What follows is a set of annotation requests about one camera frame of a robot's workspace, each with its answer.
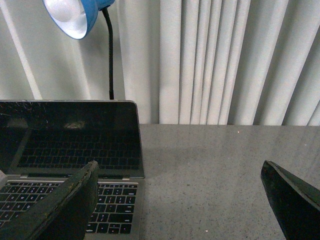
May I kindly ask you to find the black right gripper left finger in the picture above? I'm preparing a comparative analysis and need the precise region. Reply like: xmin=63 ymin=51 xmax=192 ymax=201
xmin=0 ymin=161 xmax=99 ymax=240

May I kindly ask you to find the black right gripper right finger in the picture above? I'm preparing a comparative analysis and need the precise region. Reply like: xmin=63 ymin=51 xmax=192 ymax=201
xmin=260 ymin=161 xmax=320 ymax=240

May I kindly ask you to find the grey laptop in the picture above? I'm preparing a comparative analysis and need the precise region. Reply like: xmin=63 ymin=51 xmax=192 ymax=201
xmin=0 ymin=100 xmax=145 ymax=240

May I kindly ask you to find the white pleated curtain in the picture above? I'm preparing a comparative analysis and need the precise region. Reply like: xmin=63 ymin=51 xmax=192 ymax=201
xmin=0 ymin=0 xmax=320 ymax=126

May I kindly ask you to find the blue desk lamp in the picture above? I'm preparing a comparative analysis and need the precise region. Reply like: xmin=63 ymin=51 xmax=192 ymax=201
xmin=43 ymin=0 xmax=115 ymax=100

